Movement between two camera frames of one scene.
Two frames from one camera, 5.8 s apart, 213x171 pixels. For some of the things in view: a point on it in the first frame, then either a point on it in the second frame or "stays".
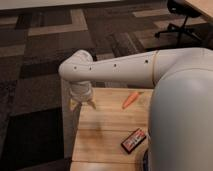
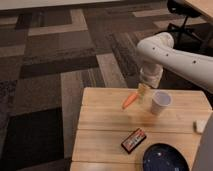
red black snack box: [133, 140] stays
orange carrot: [130, 99] stays
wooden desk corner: [202, 7] stays
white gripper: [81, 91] -> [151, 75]
